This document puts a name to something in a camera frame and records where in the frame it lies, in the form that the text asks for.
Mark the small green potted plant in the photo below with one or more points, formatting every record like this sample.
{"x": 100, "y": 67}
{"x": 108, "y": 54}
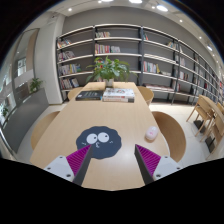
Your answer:
{"x": 4, "y": 111}
{"x": 35, "y": 85}

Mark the curved wooden chair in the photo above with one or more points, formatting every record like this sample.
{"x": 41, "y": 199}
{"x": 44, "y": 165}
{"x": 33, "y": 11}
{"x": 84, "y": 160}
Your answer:
{"x": 41, "y": 128}
{"x": 74, "y": 93}
{"x": 171, "y": 133}
{"x": 147, "y": 95}

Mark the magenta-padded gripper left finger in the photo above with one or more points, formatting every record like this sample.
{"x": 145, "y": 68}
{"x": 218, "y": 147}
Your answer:
{"x": 58, "y": 168}

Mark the white printed-cover book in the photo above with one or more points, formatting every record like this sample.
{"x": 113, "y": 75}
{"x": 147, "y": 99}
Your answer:
{"x": 119, "y": 92}

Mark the white book with red lettering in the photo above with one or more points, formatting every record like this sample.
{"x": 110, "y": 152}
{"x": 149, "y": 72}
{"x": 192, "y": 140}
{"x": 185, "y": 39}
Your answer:
{"x": 116, "y": 99}

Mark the green potted plant, white pot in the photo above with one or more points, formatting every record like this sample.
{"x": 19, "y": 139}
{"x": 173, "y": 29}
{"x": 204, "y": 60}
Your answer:
{"x": 108, "y": 70}

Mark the pink computer mouse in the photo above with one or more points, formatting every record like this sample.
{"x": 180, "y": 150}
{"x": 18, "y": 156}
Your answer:
{"x": 151, "y": 133}

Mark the black book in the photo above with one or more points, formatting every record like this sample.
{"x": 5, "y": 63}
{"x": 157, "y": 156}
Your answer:
{"x": 89, "y": 95}

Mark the grey bookshelf unit with books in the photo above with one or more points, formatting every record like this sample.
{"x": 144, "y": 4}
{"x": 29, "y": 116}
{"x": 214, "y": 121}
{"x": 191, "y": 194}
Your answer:
{"x": 116, "y": 33}

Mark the group of ceiling lights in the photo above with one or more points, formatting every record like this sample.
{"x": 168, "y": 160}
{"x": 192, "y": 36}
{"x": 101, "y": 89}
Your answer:
{"x": 162, "y": 8}

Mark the dark cartoon-face mouse pad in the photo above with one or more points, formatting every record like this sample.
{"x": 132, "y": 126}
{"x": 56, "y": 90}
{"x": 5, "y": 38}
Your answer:
{"x": 106, "y": 150}

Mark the group of wooden slatted chairs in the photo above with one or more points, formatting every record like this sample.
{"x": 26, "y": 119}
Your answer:
{"x": 206, "y": 110}

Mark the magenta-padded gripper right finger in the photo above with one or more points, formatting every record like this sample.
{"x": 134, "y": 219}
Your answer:
{"x": 166, "y": 166}

